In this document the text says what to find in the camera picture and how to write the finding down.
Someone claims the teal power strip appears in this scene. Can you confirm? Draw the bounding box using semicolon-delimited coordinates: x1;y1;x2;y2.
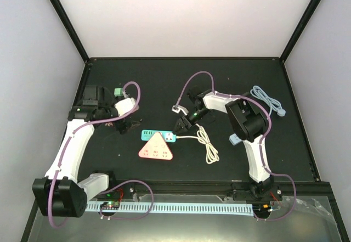
141;130;176;143

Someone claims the green USB charger plug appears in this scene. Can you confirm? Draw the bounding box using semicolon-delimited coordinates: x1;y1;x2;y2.
114;88;124;98

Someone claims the pink triangular power strip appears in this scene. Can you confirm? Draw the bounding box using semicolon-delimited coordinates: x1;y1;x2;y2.
138;132;173;161

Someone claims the light blue power strip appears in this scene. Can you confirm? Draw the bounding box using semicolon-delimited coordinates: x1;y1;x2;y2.
229;133;242;145

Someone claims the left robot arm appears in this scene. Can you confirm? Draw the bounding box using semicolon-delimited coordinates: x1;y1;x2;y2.
32;81;141;222

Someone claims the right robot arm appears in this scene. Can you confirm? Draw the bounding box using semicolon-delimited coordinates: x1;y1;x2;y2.
173;87;274;200

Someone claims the left circuit board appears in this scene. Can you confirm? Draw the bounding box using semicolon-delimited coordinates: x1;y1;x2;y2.
100;201;120;210

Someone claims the circuit board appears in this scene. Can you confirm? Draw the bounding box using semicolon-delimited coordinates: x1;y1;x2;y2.
100;201;120;210
252;204;281;213

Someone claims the right circuit board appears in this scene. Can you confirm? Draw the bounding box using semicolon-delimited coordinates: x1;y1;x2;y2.
252;204;281;213

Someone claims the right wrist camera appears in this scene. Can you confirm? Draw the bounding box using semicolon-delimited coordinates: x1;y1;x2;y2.
171;105;189;115

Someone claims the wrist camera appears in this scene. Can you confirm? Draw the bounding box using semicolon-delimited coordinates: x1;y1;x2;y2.
171;105;189;115
115;98;136;116

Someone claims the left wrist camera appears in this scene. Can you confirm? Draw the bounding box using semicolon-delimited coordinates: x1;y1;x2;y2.
115;98;136;116

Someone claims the white power strip cable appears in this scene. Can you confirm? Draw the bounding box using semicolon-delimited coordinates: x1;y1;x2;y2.
175;123;220;165

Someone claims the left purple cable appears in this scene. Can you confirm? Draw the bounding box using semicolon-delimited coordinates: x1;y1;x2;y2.
48;81;154;228

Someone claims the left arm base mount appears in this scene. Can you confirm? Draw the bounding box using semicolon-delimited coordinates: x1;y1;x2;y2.
97;180;134;200

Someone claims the light blue coiled cable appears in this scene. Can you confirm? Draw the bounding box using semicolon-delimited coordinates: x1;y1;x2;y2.
250;85;286;116

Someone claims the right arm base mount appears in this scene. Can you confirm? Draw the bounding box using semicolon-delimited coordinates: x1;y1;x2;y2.
231;182;282;202

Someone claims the white slotted cable duct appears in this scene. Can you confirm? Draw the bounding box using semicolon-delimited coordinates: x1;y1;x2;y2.
86;201;253;216

